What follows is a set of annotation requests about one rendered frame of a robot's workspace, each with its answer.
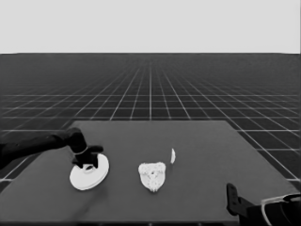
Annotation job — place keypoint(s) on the large thick white disc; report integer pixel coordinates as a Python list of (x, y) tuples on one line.
[(87, 182)]

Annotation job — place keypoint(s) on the white round pin carrier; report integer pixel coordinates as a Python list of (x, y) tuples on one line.
[(144, 182)]

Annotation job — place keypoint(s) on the small white T-shaped piece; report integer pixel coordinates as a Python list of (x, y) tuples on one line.
[(173, 156)]

